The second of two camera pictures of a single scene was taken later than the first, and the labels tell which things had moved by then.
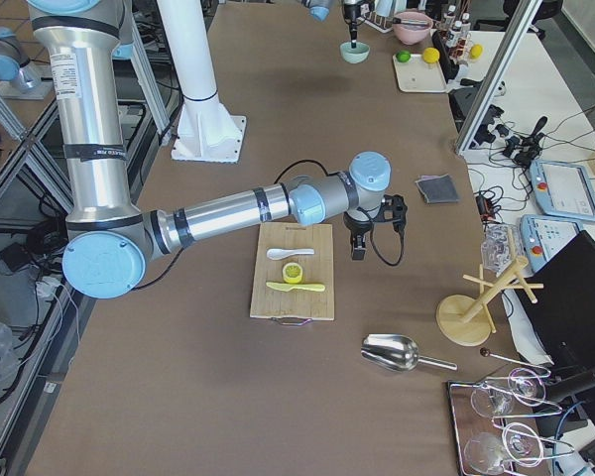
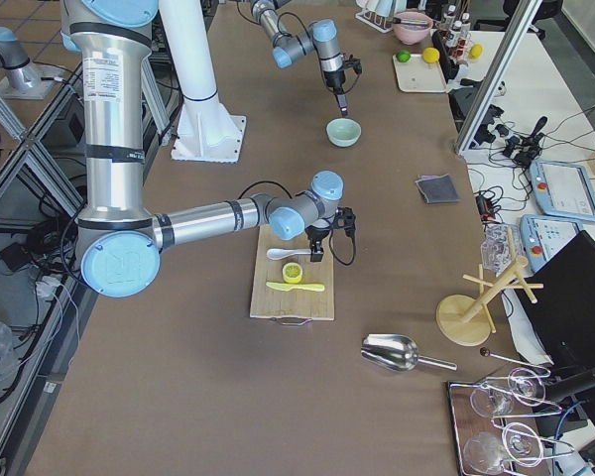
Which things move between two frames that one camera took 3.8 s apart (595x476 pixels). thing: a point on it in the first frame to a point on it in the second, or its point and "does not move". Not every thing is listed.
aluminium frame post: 528,11 does not move
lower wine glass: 487,453 does not move
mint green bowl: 357,55 to 343,132
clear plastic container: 500,247 does not move
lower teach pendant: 543,236 does not move
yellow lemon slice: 292,272 does not move
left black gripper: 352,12 to 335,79
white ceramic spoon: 278,254 does not move
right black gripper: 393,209 to 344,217
